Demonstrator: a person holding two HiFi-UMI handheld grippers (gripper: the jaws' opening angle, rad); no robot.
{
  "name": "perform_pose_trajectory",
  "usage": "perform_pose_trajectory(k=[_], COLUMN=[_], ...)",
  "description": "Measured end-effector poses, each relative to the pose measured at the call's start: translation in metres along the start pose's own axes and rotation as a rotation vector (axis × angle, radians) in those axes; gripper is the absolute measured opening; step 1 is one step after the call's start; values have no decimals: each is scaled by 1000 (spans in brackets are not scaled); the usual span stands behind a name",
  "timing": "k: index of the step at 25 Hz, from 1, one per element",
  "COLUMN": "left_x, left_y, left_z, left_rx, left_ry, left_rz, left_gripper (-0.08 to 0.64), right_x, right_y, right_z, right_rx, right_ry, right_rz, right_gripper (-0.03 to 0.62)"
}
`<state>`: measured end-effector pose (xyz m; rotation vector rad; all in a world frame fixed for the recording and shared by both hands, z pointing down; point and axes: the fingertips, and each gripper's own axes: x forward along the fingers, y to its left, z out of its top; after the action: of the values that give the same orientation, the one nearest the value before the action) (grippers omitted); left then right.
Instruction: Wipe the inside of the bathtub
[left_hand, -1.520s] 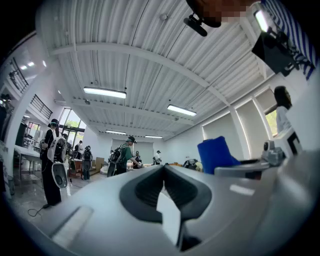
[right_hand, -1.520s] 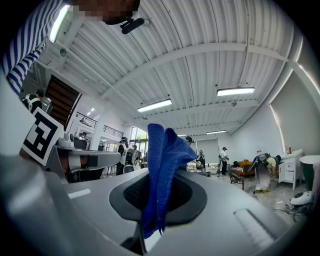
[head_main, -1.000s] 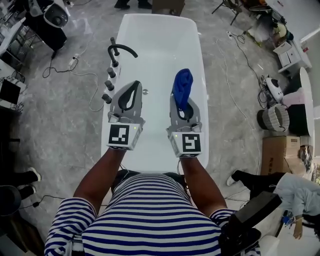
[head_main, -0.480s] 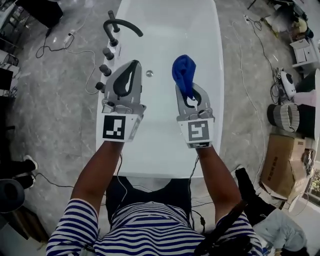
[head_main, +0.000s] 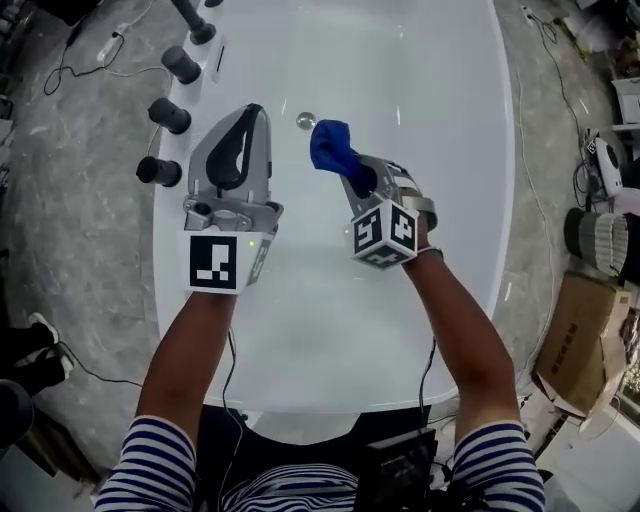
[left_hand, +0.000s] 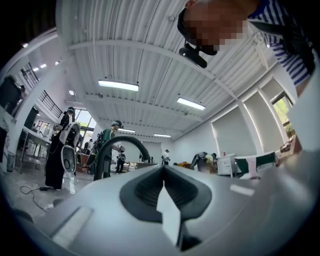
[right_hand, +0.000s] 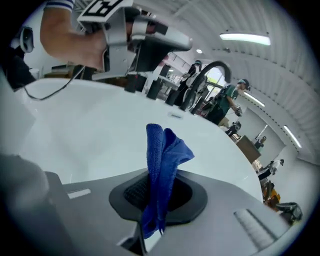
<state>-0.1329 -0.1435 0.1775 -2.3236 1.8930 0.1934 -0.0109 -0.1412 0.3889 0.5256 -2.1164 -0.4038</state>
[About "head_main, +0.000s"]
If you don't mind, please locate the pale pink fabric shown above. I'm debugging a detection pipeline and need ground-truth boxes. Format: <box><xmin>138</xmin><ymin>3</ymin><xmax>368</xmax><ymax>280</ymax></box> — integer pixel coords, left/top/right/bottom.
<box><xmin>613</xmin><ymin>189</ymin><xmax>640</xmax><ymax>217</ymax></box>

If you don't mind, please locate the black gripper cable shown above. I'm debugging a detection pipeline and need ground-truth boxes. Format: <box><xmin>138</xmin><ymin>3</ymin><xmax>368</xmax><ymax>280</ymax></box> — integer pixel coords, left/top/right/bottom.
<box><xmin>221</xmin><ymin>327</ymin><xmax>247</xmax><ymax>454</ymax></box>
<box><xmin>418</xmin><ymin>337</ymin><xmax>437</xmax><ymax>419</ymax></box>

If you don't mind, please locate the black chest-worn screen device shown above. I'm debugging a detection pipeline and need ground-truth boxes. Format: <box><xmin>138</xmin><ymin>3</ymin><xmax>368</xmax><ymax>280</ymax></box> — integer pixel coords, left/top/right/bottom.
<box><xmin>366</xmin><ymin>426</ymin><xmax>440</xmax><ymax>512</ymax></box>

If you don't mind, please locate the grey ribbed basket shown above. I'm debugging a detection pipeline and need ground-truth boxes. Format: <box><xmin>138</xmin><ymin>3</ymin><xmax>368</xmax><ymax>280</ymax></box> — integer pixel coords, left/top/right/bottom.
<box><xmin>564</xmin><ymin>207</ymin><xmax>632</xmax><ymax>277</ymax></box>

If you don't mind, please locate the brown cardboard box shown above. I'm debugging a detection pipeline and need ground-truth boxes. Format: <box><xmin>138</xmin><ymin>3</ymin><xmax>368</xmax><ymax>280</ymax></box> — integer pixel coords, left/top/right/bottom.
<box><xmin>529</xmin><ymin>271</ymin><xmax>634</xmax><ymax>417</ymax></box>

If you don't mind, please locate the white handheld device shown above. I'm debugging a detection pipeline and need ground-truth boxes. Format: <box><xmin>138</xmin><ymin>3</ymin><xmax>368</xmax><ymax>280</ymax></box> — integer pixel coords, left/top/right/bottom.
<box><xmin>583</xmin><ymin>128</ymin><xmax>626</xmax><ymax>197</ymax></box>

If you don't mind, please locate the person's left forearm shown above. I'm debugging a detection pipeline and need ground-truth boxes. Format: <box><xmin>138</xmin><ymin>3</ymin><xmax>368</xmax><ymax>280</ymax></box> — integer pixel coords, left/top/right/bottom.
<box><xmin>135</xmin><ymin>288</ymin><xmax>239</xmax><ymax>426</ymax></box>

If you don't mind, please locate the person's right forearm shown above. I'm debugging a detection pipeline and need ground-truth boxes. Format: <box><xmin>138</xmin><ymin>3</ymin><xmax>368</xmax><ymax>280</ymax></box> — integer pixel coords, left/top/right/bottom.
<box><xmin>399</xmin><ymin>249</ymin><xmax>524</xmax><ymax>441</ymax></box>

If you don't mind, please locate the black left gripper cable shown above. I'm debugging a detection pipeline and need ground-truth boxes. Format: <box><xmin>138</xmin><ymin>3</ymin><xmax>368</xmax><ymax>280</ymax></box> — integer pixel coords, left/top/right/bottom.
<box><xmin>221</xmin><ymin>327</ymin><xmax>247</xmax><ymax>454</ymax></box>

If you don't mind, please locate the black floor cable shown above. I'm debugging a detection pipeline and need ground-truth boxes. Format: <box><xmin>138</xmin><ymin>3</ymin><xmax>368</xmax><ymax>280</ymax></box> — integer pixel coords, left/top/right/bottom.
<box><xmin>43</xmin><ymin>32</ymin><xmax>121</xmax><ymax>97</ymax></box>
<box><xmin>54</xmin><ymin>342</ymin><xmax>146</xmax><ymax>390</ymax></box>
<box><xmin>529</xmin><ymin>12</ymin><xmax>594</xmax><ymax>151</ymax></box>

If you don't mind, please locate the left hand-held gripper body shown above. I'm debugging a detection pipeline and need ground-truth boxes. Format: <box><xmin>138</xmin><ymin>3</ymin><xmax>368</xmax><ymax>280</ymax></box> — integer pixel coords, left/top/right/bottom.
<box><xmin>180</xmin><ymin>191</ymin><xmax>285</xmax><ymax>297</ymax></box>

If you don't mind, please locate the black curved faucet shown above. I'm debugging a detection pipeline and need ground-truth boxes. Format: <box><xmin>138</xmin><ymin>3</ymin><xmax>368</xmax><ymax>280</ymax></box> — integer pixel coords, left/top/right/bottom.
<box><xmin>172</xmin><ymin>0</ymin><xmax>218</xmax><ymax>46</ymax></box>

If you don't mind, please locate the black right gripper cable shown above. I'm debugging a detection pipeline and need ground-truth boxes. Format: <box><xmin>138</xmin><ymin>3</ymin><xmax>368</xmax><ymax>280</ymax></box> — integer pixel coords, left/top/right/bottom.
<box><xmin>418</xmin><ymin>337</ymin><xmax>437</xmax><ymax>419</ymax></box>

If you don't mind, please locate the clear round disc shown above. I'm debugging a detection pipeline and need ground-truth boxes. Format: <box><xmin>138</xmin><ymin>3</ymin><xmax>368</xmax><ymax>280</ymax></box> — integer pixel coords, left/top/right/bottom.
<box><xmin>578</xmin><ymin>393</ymin><xmax>625</xmax><ymax>442</ymax></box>

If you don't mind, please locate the white bathtub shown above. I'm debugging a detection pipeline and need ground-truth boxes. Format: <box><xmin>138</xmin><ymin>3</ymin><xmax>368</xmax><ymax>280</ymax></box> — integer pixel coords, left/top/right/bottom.
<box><xmin>151</xmin><ymin>0</ymin><xmax>518</xmax><ymax>446</ymax></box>

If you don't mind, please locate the white cabinet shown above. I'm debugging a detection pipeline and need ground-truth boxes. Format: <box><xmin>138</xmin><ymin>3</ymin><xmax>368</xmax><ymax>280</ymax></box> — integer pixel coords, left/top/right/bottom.
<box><xmin>609</xmin><ymin>77</ymin><xmax>640</xmax><ymax>132</ymax></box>

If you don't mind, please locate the blue cloth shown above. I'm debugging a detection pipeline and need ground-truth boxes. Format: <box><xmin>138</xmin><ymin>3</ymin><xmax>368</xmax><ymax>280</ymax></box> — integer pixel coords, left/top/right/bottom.
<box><xmin>308</xmin><ymin>118</ymin><xmax>379</xmax><ymax>197</ymax></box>

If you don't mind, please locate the blue white striped shirt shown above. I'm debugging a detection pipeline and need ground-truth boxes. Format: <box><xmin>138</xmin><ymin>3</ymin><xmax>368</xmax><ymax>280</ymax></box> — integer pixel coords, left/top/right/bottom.
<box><xmin>94</xmin><ymin>417</ymin><xmax>546</xmax><ymax>512</ymax></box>

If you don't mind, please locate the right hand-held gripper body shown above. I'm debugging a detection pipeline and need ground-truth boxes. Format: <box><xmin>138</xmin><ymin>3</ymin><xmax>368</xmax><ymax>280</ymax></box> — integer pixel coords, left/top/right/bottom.
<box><xmin>350</xmin><ymin>194</ymin><xmax>440</xmax><ymax>272</ymax></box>

